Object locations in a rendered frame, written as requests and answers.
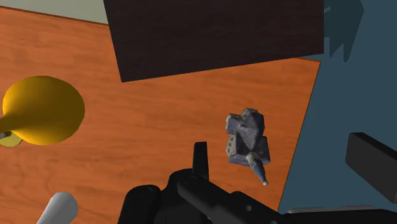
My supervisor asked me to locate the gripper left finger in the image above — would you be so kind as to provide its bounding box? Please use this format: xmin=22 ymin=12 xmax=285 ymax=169
xmin=117 ymin=141 xmax=291 ymax=224

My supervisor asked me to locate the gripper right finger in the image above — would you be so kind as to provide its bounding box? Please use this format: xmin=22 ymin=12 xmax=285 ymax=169
xmin=345 ymin=132 xmax=397 ymax=204

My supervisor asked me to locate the grey stone figure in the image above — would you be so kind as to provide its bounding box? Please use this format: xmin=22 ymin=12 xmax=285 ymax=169
xmin=225 ymin=107 xmax=272 ymax=187

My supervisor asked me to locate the orange wooden table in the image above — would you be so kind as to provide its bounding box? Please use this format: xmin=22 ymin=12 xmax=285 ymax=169
xmin=0 ymin=6 xmax=321 ymax=224

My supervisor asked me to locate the white cylinder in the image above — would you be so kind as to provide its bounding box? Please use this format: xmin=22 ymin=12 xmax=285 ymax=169
xmin=35 ymin=191 xmax=80 ymax=224

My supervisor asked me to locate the yellow table lamp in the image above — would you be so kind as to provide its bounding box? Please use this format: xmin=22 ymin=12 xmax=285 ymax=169
xmin=0 ymin=75 xmax=86 ymax=148

